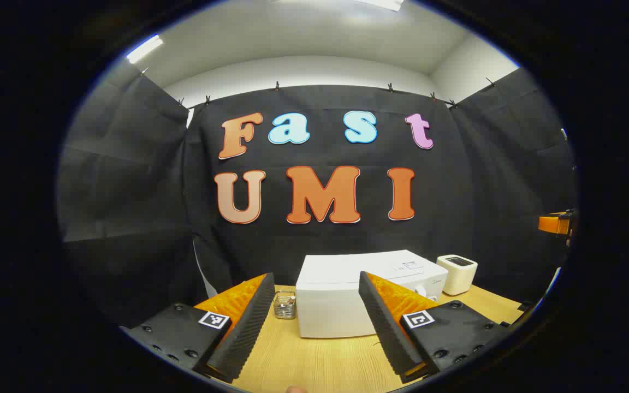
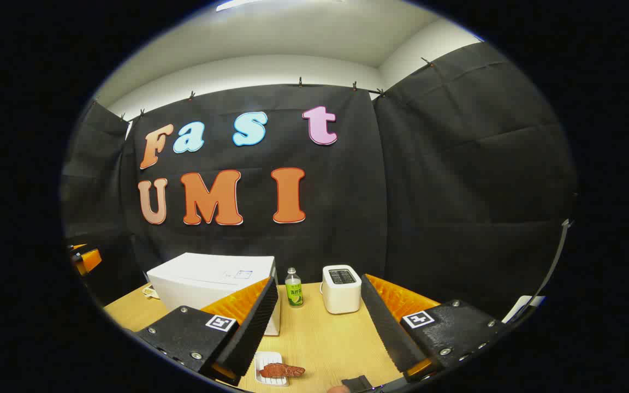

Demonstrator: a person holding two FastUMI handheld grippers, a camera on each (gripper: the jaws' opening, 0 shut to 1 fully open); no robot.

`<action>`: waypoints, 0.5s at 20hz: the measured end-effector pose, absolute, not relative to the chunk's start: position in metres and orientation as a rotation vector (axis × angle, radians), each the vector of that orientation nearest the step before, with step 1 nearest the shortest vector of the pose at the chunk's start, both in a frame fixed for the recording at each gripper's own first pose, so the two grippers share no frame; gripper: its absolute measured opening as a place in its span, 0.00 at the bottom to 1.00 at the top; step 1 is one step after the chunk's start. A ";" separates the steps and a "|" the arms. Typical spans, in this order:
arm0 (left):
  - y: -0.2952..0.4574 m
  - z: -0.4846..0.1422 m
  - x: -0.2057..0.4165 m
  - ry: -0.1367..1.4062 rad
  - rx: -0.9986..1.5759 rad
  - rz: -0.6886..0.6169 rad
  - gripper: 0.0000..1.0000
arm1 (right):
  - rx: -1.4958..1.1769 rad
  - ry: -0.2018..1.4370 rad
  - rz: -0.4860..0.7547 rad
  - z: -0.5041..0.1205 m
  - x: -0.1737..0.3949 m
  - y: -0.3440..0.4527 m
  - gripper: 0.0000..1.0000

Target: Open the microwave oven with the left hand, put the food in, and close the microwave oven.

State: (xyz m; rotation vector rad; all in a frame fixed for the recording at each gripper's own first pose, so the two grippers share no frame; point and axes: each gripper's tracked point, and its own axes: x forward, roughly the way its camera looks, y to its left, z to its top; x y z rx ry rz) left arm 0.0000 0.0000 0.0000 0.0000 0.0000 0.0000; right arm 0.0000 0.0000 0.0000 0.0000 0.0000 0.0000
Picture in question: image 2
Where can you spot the black backdrop cloth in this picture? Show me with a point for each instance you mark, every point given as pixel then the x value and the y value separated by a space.
pixel 429 191

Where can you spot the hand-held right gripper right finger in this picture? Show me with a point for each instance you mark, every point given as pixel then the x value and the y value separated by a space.
pixel 388 327

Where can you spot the white board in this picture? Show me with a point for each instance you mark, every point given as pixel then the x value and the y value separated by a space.
pixel 522 305

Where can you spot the brown grilled meat piece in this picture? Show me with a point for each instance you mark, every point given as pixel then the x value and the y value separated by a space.
pixel 282 370

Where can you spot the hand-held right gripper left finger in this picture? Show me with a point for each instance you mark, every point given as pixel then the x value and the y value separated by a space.
pixel 254 327

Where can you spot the green label drink bottle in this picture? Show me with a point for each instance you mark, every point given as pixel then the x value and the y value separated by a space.
pixel 294 295

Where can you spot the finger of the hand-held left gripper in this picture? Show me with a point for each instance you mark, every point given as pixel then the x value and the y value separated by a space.
pixel 89 260

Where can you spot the white microwave oven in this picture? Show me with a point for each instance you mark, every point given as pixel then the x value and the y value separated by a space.
pixel 205 284

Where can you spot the small white plate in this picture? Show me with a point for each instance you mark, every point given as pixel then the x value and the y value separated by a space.
pixel 264 358

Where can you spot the ceiling light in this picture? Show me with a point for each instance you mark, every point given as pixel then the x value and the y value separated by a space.
pixel 235 5

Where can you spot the white toaster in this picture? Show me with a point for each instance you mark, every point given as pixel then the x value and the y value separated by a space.
pixel 340 297

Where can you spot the grey frame pole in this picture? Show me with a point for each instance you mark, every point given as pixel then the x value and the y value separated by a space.
pixel 562 245

